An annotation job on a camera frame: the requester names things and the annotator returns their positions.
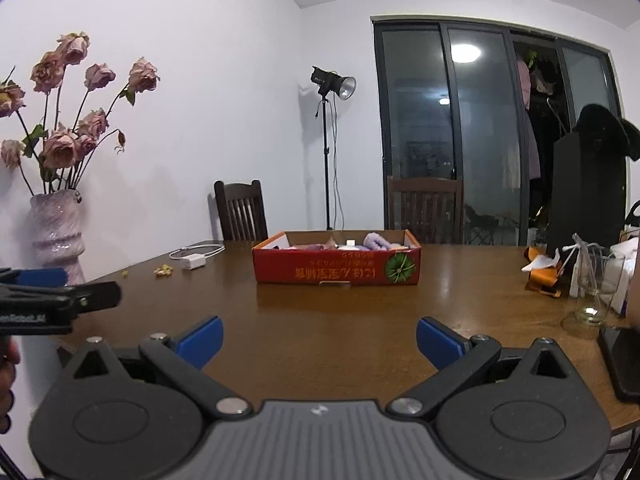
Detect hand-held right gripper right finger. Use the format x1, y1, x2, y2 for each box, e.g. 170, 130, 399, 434
387, 316, 583, 418

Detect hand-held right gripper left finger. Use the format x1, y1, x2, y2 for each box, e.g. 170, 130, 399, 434
62, 316, 252, 418

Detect hanging clothes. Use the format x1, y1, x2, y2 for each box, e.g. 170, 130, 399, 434
515, 50, 558, 96

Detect dark wooden chair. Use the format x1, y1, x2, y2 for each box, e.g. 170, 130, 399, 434
214, 180, 269, 242
387, 176, 465, 245

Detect dark framed sliding glass door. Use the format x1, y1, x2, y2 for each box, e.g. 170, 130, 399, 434
371, 16, 623, 247

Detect bunch of dried pink roses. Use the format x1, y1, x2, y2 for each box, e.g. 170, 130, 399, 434
0, 31, 161, 196

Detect clear drinking glass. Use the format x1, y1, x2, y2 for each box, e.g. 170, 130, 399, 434
561, 255, 626, 338

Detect white tissue box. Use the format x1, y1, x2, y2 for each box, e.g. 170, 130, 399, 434
607, 237, 640, 318

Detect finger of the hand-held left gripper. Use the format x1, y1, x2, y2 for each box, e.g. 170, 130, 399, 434
0, 281, 122, 317
0, 267, 69, 288

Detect tan cardboard box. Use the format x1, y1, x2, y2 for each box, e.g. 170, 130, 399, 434
629, 240, 640, 321

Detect studio light on stand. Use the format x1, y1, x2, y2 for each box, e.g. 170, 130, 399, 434
310, 65, 357, 231

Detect person's left hand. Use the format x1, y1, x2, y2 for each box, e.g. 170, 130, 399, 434
0, 337, 22, 433

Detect black garment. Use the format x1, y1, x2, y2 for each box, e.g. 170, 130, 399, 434
572, 104, 640, 161

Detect red cardboard box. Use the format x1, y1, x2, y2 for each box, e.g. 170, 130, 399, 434
251, 230, 422, 286

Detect white charger cable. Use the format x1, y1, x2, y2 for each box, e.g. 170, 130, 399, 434
169, 243, 226, 261

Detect white spray bottle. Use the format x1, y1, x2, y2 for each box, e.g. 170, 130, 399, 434
567, 234, 588, 298

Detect pink textured ceramic vase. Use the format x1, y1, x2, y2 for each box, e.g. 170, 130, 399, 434
30, 190, 87, 286

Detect black upright case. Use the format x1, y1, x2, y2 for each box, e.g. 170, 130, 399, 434
547, 132, 628, 261

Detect white paper scrap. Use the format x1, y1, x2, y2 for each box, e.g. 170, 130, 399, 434
521, 252, 561, 273

